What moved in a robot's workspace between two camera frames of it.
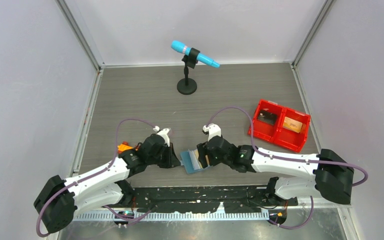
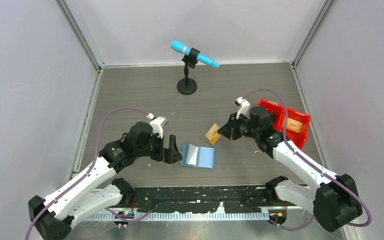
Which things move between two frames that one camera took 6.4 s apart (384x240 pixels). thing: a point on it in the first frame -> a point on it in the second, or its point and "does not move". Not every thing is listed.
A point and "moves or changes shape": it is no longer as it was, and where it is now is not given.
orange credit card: (197, 155) moves or changes shape
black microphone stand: (186, 86) does not move
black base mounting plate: (203, 199) does not move
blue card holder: (187, 161) moves or changes shape
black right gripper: (203, 151) -> (230, 130)
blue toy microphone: (178, 46) does not move
